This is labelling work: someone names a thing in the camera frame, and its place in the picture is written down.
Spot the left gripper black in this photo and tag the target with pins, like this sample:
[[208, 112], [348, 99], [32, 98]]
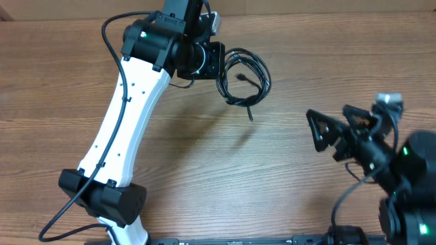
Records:
[[216, 50]]

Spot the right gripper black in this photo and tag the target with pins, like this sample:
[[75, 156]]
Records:
[[335, 131]]

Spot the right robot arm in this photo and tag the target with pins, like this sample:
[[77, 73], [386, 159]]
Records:
[[406, 173]]

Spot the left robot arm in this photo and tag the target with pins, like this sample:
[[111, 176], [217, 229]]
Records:
[[158, 45]]

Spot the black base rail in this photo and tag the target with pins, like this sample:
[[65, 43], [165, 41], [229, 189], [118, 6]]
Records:
[[311, 239]]

